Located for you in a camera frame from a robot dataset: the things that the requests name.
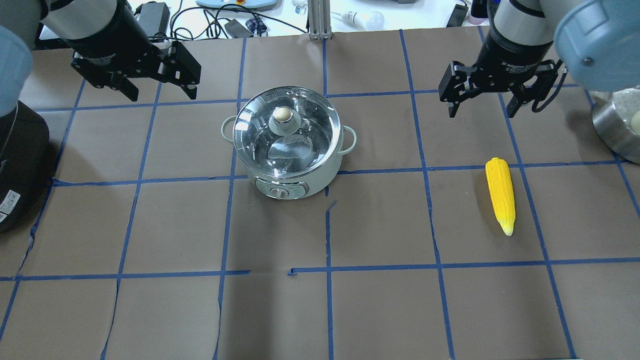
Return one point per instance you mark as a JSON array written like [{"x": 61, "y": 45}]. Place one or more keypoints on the pale green electric pot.
[{"x": 303, "y": 186}]

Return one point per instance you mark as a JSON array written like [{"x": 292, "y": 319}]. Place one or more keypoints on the white steamed bun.
[{"x": 634, "y": 122}]

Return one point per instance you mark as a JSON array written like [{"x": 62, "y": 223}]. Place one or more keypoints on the yellow plastic corn cob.
[{"x": 501, "y": 191}]

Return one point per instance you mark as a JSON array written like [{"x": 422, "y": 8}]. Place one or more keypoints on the glass pot lid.
[{"x": 286, "y": 132}]

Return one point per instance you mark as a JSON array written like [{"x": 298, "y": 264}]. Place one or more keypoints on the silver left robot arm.
[{"x": 21, "y": 23}]

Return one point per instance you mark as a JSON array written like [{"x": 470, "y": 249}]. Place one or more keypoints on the steel steamer pot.
[{"x": 610, "y": 117}]

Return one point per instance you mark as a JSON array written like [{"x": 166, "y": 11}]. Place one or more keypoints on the black power adapter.
[{"x": 153, "y": 18}]

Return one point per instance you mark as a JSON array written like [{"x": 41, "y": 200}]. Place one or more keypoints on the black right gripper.
[{"x": 511, "y": 59}]

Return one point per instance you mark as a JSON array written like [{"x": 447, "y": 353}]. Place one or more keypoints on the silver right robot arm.
[{"x": 598, "y": 40}]

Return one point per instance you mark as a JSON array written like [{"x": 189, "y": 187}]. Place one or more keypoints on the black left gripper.
[{"x": 114, "y": 41}]

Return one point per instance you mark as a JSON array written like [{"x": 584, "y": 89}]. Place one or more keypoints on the aluminium frame post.
[{"x": 318, "y": 19}]

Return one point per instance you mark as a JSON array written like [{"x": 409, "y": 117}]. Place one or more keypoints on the dark brown rice cooker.
[{"x": 25, "y": 137}]

